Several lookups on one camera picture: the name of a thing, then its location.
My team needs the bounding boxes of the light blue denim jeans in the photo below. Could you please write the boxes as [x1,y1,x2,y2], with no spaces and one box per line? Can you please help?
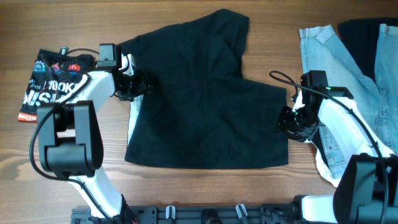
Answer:
[298,23,398,180]

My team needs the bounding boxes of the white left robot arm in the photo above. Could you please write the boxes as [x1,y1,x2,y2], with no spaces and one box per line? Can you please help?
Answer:
[29,44,152,223]

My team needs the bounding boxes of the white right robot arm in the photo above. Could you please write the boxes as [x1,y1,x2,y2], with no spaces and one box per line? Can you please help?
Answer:
[269,70,397,223]

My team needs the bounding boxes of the white garment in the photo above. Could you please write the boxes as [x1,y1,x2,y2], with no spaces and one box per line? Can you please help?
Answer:
[304,140,343,188]

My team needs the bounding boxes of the black t-shirt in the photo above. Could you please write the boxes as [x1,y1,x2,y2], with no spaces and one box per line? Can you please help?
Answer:
[121,9,289,169]

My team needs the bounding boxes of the folded black printed jersey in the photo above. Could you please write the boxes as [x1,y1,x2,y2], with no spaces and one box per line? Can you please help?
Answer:
[17,47,96,123]

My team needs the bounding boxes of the black garment in pile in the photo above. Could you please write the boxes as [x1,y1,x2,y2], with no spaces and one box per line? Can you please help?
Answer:
[338,17,397,82]

